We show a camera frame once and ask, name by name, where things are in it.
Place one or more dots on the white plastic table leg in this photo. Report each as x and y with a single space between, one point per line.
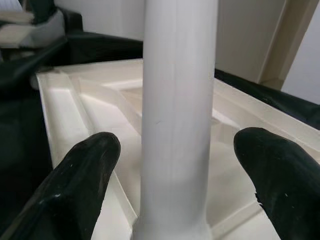
175 100

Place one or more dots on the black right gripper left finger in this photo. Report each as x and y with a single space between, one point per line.
62 187

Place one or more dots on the black table cloth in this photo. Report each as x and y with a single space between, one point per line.
20 112

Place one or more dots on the beige door frame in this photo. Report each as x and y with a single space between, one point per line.
282 37

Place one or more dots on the white plastic children table top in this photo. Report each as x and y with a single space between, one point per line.
75 112

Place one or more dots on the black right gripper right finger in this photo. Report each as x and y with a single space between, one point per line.
282 175

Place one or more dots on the grey white fabric pile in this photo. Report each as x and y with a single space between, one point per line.
50 27

